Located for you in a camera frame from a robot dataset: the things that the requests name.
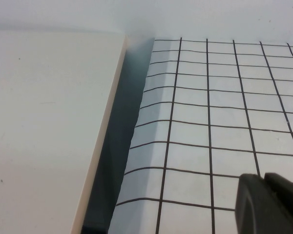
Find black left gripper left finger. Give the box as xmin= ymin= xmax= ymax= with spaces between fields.
xmin=235 ymin=173 xmax=284 ymax=234

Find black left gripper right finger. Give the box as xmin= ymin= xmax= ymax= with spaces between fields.
xmin=264 ymin=172 xmax=293 ymax=234

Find white side panel board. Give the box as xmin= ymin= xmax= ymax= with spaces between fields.
xmin=0 ymin=29 xmax=128 ymax=234

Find white black-grid tablecloth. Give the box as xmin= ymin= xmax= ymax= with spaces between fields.
xmin=109 ymin=37 xmax=293 ymax=234

